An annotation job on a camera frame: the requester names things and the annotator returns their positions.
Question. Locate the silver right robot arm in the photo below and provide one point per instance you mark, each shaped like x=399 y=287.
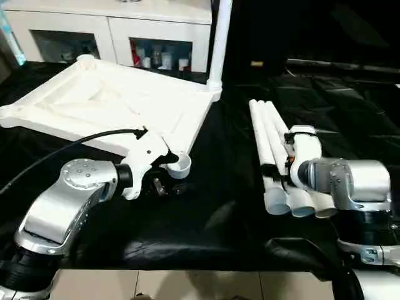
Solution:
x=359 y=181

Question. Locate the white plastic table leg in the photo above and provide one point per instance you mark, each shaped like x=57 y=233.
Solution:
x=279 y=118
x=220 y=47
x=264 y=140
x=275 y=131

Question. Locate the black case with yellow label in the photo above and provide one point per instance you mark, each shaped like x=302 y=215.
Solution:
x=243 y=31

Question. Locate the white plastic table top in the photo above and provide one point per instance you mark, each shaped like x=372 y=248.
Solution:
x=109 y=100

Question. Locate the blue plastic packaging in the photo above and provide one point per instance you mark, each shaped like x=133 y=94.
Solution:
x=12 y=37

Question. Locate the grey metal bar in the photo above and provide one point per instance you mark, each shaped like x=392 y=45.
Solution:
x=343 y=65

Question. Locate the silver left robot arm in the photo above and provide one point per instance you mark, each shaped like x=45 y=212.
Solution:
x=72 y=193

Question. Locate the white sideboard cabinet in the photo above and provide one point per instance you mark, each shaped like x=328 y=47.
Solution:
x=109 y=28

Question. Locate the black table mat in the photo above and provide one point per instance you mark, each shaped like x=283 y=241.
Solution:
x=203 y=218

